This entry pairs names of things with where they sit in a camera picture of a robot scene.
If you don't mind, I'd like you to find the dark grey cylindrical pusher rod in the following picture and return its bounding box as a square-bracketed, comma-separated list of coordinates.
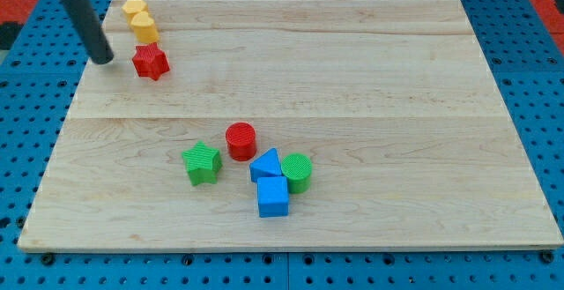
[60, 0, 114, 64]

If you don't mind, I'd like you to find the yellow hexagon block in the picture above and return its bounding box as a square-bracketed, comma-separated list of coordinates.
[122, 0, 150, 26]

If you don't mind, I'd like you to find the yellow heart block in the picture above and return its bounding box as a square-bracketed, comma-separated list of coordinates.
[130, 11, 160, 43]

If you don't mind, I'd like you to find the red star block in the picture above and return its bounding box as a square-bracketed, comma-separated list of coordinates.
[132, 42, 170, 81]

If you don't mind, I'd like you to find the green star block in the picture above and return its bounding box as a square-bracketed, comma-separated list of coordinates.
[182, 141, 223, 186]

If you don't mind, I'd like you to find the red cylinder block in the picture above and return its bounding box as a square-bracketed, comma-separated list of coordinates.
[226, 122, 257, 161]

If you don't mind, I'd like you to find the blue triangle block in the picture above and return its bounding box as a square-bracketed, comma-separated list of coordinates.
[249, 148, 282, 182]

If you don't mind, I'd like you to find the light wooden board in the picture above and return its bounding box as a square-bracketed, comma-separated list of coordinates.
[18, 0, 563, 253]

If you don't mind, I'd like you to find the blue cube block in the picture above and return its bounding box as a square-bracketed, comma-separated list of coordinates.
[257, 176, 289, 218]

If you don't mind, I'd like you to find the green cylinder block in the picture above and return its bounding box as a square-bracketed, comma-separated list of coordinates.
[281, 152, 313, 194]

